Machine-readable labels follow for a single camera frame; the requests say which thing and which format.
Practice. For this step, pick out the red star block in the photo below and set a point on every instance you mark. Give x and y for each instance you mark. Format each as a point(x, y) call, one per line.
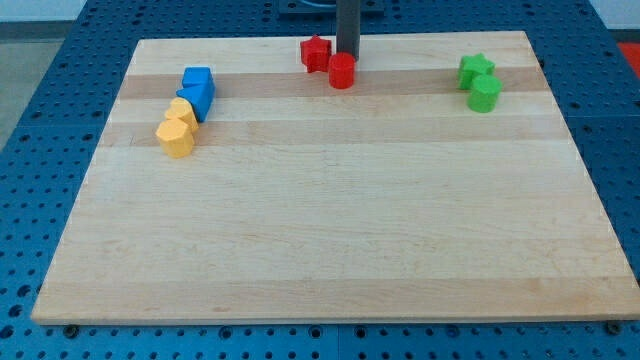
point(315, 53)

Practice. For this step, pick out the green star block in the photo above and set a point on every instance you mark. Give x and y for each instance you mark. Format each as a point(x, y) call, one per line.
point(471, 66)

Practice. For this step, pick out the light wooden board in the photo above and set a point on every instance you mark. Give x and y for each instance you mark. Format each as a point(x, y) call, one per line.
point(390, 201)

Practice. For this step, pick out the red cylinder block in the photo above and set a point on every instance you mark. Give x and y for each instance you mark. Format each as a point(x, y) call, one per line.
point(341, 70)

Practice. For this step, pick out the blue triangle block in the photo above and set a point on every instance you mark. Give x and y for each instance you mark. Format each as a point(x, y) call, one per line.
point(200, 97)

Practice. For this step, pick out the yellow heart block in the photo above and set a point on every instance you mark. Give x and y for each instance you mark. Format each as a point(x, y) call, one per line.
point(181, 109)

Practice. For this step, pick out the blue cube block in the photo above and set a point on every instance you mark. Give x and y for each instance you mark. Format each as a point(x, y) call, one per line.
point(196, 76)

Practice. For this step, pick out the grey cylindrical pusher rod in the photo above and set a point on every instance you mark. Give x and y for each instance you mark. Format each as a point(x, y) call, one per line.
point(348, 27)

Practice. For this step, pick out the green cylinder block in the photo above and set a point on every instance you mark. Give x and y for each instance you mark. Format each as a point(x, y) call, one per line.
point(484, 93)

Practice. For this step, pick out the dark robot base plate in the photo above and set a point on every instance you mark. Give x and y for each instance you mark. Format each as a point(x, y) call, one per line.
point(323, 7)

